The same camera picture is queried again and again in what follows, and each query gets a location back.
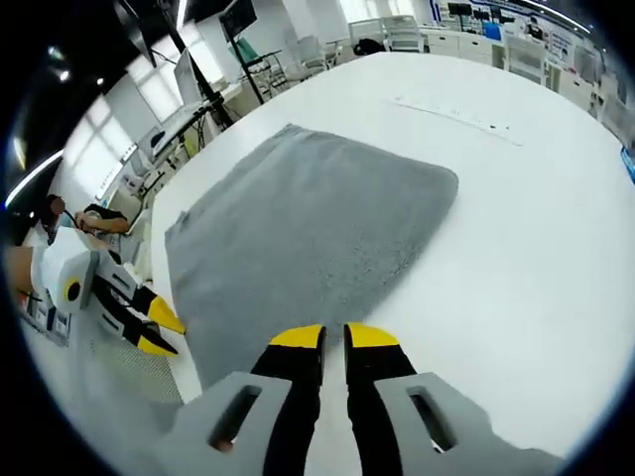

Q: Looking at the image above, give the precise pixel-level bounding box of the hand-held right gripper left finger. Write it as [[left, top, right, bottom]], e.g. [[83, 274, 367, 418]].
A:
[[166, 323, 328, 476]]

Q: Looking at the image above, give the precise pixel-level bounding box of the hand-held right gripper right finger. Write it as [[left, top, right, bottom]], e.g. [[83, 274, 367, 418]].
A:
[[342, 321, 562, 476]]

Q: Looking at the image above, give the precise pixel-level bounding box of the grey towel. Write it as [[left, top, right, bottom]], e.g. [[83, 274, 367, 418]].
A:
[[164, 123, 460, 391]]

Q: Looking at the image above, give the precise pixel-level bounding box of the grey mesh chair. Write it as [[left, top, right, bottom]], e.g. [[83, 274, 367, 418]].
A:
[[91, 336, 186, 406]]

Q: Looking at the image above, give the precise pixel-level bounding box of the white board screen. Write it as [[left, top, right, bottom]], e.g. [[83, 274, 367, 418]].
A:
[[173, 48, 200, 106]]

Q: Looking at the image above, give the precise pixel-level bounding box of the large black hanging monitor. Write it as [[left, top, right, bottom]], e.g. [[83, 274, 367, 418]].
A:
[[113, 0, 161, 66]]

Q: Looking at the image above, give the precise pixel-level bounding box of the black monitor on stand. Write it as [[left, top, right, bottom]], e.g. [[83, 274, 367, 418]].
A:
[[217, 0, 260, 37]]

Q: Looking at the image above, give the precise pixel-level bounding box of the white office chair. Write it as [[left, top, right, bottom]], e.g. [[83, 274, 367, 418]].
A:
[[380, 14, 427, 54], [296, 34, 329, 71]]

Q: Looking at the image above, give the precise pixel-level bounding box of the blue packet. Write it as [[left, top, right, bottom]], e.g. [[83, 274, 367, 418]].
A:
[[619, 146, 635, 185]]

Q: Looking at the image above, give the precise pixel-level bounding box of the black bag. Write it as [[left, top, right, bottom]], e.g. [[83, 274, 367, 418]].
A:
[[352, 38, 388, 57]]

